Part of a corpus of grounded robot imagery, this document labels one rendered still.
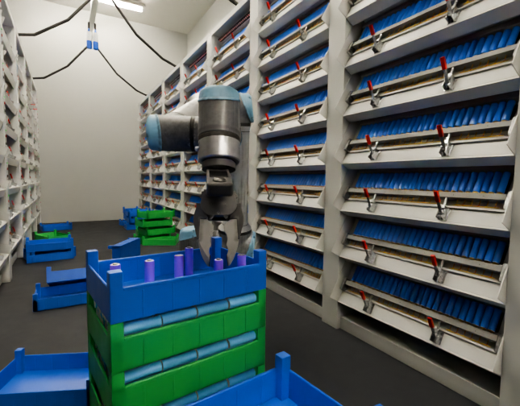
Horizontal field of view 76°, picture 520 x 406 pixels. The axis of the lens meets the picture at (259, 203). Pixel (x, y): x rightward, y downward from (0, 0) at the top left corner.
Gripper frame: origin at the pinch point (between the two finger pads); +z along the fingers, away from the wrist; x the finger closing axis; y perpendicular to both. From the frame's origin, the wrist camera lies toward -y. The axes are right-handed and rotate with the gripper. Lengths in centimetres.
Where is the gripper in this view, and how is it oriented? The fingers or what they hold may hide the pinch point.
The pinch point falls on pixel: (218, 258)
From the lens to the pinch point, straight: 66.5
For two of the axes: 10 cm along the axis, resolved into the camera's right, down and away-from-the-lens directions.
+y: -1.2, 1.9, 9.8
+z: 0.2, 9.8, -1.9
